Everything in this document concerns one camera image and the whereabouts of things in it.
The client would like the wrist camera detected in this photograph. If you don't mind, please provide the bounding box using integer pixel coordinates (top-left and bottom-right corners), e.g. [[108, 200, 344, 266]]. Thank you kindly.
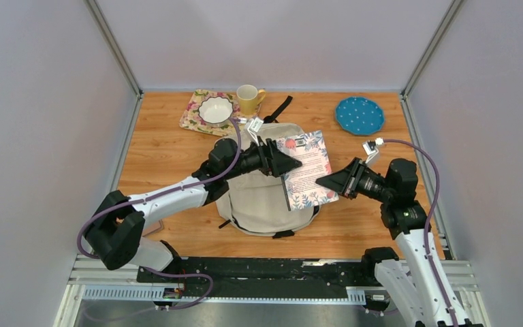
[[238, 117, 264, 144], [362, 138, 384, 166]]

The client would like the yellow ceramic mug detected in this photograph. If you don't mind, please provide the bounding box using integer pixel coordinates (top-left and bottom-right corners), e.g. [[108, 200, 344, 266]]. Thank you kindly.
[[236, 84, 266, 116]]

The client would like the floral patterned small book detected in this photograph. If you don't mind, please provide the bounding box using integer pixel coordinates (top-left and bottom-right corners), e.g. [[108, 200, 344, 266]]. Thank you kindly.
[[276, 130, 339, 211]]

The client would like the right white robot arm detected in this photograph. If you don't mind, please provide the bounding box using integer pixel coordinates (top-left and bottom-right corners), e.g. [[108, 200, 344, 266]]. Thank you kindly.
[[316, 158, 474, 326]]

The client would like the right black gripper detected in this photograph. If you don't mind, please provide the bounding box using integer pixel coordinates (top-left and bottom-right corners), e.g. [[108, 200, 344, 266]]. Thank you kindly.
[[315, 157, 393, 204]]

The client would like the small brown cardboard box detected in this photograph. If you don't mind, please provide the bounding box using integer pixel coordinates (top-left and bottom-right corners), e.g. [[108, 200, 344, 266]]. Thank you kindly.
[[143, 221, 164, 236]]

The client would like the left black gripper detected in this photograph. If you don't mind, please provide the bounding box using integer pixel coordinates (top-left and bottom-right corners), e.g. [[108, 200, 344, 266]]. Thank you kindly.
[[223, 136, 302, 181]]

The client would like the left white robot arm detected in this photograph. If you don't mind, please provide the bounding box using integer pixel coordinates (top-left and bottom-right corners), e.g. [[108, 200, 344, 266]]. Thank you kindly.
[[77, 138, 302, 283]]

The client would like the blue polka dot plate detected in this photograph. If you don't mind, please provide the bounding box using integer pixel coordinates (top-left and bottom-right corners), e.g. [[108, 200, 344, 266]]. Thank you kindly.
[[334, 96, 385, 136]]

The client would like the white bowl with dark rim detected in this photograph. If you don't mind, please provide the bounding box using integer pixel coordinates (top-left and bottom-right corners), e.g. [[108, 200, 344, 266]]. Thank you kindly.
[[197, 97, 233, 127]]

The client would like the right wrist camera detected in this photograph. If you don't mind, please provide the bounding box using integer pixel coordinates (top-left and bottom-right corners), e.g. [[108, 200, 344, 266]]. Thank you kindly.
[[362, 138, 384, 166]]

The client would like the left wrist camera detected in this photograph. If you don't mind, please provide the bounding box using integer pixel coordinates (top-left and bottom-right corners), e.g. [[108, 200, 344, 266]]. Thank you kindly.
[[238, 117, 264, 144]]

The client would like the beige canvas backpack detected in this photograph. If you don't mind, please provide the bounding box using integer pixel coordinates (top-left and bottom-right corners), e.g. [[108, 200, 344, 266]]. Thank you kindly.
[[215, 95, 321, 240]]

